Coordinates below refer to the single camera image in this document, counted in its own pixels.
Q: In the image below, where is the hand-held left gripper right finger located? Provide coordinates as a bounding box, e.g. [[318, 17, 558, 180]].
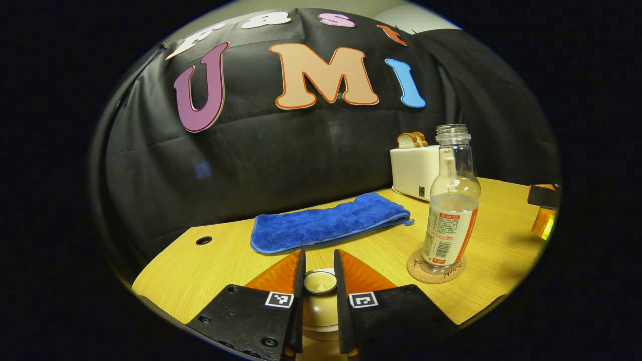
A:
[[334, 249, 459, 361]]

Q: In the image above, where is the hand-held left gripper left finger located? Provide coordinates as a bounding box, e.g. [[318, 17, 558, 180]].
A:
[[186, 249, 307, 361]]

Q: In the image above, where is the round cork coaster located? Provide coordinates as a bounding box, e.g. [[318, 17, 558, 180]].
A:
[[407, 248, 467, 285]]

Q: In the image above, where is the clear glass water bottle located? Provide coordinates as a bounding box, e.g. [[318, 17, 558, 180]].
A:
[[422, 124, 482, 274]]

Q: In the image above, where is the blue towel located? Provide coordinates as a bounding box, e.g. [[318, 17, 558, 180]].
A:
[[250, 192, 415, 255]]

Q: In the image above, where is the white toaster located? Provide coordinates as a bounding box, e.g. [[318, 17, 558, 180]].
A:
[[390, 145, 442, 202]]

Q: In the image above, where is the black backdrop cloth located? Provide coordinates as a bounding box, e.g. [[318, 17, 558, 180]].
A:
[[90, 8, 560, 281]]

